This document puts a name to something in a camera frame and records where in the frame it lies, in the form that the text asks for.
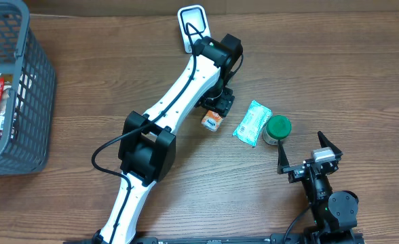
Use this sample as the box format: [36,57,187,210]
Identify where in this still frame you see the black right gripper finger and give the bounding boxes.
[318,131,342,156]
[277,140,290,174]

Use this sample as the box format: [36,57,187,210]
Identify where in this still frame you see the orange small carton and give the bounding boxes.
[202,110,224,132]

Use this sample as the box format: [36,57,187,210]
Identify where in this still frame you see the green lid jar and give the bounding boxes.
[262,115,292,145]

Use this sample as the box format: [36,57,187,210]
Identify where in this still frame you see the teal snack packet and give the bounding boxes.
[232,100,272,147]

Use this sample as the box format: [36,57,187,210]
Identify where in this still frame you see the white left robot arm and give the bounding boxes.
[92,34,243,243]

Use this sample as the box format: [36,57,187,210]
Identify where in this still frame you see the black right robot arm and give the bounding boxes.
[277,131,365,244]

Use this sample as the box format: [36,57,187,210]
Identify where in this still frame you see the white barcode scanner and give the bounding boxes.
[177,5,211,54]

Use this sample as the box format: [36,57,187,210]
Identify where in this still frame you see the grey plastic mesh basket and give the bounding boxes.
[0,0,56,175]

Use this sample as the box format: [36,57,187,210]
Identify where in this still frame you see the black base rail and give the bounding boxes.
[63,234,365,244]

